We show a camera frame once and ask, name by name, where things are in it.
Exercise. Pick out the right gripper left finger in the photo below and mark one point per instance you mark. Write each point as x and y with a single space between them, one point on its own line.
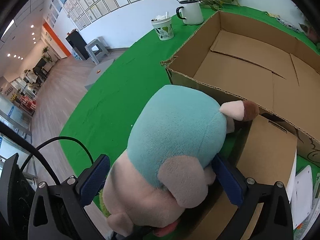
58 211

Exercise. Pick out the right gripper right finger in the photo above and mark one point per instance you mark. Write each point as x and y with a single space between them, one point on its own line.
275 219

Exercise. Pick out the white green medicine box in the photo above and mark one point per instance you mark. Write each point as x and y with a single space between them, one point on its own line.
306 226

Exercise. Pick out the white plastic device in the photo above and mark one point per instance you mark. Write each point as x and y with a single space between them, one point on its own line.
302 196

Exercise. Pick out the small brown cardboard box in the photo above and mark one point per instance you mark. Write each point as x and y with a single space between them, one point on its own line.
268 156

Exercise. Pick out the pig plush toy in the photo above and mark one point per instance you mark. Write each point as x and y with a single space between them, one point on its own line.
165 168

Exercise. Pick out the green tablecloth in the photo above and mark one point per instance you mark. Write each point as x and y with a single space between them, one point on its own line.
103 118

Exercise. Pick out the round grey stool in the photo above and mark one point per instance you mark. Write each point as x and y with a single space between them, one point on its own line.
97 72

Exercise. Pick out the grey plastic stool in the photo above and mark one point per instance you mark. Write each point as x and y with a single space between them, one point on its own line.
96 50

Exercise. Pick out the black cabinet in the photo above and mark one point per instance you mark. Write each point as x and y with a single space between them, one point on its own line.
78 44

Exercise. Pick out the large open cardboard box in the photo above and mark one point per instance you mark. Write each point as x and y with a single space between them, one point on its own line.
234 57

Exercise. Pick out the right potted plant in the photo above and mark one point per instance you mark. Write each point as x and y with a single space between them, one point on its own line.
309 30

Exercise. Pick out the colourful pack at back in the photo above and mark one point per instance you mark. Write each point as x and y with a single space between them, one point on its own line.
287 24

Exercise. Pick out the yellow item at back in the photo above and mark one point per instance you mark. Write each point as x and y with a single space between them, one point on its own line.
273 15

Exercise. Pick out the green patterned paper cup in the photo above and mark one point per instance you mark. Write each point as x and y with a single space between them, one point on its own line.
163 26

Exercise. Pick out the white enamel mug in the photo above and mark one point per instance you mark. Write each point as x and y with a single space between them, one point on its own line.
190 12

